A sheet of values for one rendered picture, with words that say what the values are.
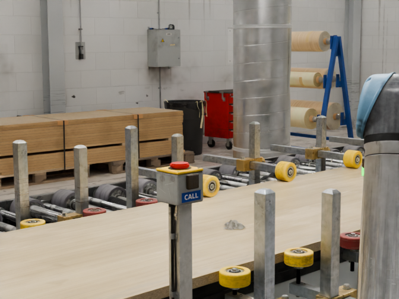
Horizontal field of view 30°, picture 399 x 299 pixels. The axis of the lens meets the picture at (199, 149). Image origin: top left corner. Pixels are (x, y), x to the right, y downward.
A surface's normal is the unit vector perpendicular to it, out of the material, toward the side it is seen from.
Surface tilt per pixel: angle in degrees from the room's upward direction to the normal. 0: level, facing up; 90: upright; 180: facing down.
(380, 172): 73
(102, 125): 90
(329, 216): 90
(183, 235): 90
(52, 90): 90
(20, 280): 0
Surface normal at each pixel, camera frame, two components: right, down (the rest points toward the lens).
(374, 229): -0.75, -0.18
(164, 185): -0.73, 0.10
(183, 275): 0.68, 0.10
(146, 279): 0.00, -0.99
